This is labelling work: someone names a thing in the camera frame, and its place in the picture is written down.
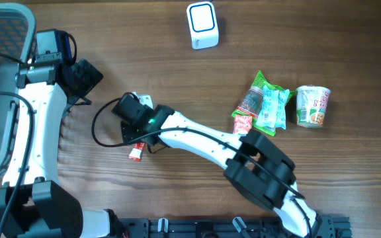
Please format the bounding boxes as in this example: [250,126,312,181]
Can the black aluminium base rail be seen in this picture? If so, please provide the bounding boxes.
[115,216,353,238]

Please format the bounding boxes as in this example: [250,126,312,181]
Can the green gummy candy bag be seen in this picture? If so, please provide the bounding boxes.
[232,70,295,136]

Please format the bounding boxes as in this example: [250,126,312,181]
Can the cup noodles container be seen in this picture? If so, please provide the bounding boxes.
[296,85,331,128]

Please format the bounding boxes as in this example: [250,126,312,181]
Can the red chocolate bar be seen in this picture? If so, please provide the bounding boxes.
[128,142,147,161]

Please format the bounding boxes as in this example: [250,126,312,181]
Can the teal candy bag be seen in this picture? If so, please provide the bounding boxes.
[256,85,290,130]

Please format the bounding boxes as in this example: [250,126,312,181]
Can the white barcode scanner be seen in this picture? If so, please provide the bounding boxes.
[187,1,219,50]

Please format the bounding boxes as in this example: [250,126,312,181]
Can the red orange snack packet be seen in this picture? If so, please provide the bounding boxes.
[233,114,253,136]

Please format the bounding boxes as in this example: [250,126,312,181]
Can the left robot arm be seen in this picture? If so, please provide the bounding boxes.
[0,29,116,237]

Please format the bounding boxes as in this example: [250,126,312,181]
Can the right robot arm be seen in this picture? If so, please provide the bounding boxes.
[112,93,317,237]

